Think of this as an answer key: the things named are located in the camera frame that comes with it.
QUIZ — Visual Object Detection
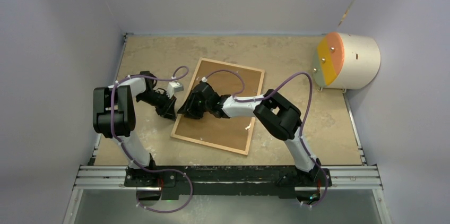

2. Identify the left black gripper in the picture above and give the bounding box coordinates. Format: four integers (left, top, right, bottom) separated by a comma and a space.
135, 91, 176, 121

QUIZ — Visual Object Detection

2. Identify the light wooden picture frame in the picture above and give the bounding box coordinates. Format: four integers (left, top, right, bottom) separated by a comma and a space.
170, 57, 266, 156

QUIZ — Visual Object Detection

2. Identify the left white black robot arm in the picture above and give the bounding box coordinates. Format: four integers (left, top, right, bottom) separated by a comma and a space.
93, 71, 183, 186

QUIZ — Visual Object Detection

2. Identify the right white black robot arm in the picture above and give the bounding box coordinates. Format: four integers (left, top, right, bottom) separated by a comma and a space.
177, 82, 327, 185

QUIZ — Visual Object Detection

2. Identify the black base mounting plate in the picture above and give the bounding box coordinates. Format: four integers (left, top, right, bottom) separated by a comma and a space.
124, 165, 332, 203

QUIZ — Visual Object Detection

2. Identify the white cylinder with coloured face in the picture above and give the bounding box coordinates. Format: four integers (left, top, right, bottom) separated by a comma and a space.
312, 32, 381, 92

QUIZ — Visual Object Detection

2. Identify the aluminium rail frame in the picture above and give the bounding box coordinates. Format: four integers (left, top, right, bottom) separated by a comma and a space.
74, 164, 392, 223

